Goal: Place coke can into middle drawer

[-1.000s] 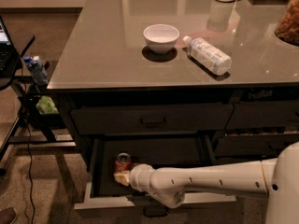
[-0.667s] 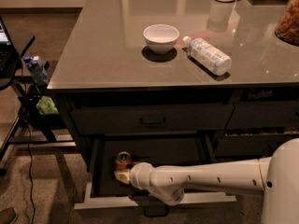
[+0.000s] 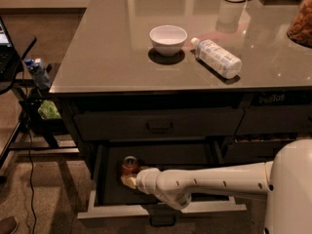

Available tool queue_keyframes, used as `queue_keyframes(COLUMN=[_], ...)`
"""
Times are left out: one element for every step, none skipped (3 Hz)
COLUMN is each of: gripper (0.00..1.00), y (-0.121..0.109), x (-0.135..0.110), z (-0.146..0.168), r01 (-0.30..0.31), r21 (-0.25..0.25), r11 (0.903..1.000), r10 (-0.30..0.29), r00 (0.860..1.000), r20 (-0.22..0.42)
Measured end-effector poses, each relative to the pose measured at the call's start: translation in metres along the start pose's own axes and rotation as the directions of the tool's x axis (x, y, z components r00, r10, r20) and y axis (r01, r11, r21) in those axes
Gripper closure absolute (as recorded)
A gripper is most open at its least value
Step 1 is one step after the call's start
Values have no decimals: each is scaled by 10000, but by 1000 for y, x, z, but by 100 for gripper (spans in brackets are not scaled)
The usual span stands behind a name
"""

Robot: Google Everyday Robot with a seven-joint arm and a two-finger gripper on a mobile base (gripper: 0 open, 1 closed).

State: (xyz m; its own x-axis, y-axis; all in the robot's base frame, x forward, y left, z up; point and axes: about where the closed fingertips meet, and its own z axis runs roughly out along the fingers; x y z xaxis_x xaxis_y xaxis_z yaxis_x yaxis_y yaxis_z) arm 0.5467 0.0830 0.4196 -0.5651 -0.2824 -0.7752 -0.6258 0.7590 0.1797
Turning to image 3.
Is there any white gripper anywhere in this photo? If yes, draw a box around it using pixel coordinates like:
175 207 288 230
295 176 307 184
121 166 161 194

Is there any orange soda can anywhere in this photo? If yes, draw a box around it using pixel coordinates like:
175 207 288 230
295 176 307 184
122 156 140 176

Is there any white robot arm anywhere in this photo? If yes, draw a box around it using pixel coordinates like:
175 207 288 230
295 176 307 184
121 139 312 234

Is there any open grey middle drawer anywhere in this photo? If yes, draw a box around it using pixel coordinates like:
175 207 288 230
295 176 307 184
78 140 247 228

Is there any dark top drawer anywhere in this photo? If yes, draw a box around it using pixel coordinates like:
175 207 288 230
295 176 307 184
73 108 244 140

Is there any dark drawer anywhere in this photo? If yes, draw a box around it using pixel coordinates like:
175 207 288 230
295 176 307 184
237 91 312 135
73 108 244 140

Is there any right side snack drawer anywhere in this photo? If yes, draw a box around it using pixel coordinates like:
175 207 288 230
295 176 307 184
223 133 312 164

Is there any right upper dark drawer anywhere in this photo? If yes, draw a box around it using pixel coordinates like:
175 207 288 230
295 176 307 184
237 91 312 135

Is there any black side cart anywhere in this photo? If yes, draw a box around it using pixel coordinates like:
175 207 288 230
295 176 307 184
0 36 76 168

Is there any green snack bag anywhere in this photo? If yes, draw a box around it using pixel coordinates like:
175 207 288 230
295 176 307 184
38 100 61 120

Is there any dark cabinet with grey top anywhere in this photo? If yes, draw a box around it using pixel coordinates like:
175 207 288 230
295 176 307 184
51 0 312 165

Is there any white ceramic bowl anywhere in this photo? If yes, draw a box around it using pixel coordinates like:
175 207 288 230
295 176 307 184
149 25 187 57

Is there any brown shoe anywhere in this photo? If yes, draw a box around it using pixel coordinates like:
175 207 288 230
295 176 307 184
0 216 18 234

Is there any blue capped water bottle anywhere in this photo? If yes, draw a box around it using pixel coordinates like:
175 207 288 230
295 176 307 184
24 58 52 90

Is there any clear plastic bottle white label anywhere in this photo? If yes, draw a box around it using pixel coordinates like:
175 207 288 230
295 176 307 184
191 38 242 79

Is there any black laptop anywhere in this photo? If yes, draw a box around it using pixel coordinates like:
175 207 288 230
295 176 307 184
0 17 20 81

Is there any glass jar of snacks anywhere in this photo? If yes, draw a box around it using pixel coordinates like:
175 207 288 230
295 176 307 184
287 0 312 48

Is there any black power cable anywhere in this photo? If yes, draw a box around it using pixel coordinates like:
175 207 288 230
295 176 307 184
19 58 38 234

